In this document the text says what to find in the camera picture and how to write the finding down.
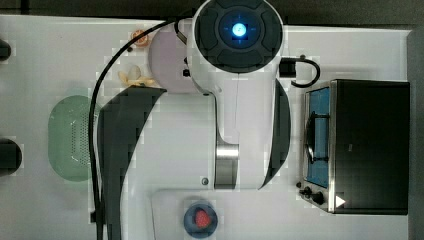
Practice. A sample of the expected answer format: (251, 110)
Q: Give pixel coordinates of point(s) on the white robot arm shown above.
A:
(230, 131)

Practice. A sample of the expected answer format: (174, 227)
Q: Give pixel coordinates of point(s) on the black cylinder post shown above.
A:
(5, 50)
(10, 157)

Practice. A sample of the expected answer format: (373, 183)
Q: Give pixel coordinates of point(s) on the black cylinder post upper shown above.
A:
(5, 50)

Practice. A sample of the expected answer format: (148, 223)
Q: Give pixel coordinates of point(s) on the black toaster oven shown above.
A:
(356, 147)

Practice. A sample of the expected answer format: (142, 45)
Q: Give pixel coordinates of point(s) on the green oval colander basket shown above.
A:
(68, 142)

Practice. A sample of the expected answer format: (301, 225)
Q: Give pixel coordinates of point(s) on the peeled banana toy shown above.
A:
(134, 78)

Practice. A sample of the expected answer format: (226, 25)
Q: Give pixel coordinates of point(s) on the orange slice toy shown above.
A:
(142, 41)

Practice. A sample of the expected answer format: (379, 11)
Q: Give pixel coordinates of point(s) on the grey round plate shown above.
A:
(167, 61)

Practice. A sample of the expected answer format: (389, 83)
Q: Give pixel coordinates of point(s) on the blue bowl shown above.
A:
(189, 220)

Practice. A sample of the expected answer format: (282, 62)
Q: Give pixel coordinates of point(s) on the red strawberry in bowl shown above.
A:
(202, 219)

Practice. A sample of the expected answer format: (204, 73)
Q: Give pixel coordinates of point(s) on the black cylinder post lower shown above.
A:
(10, 157)

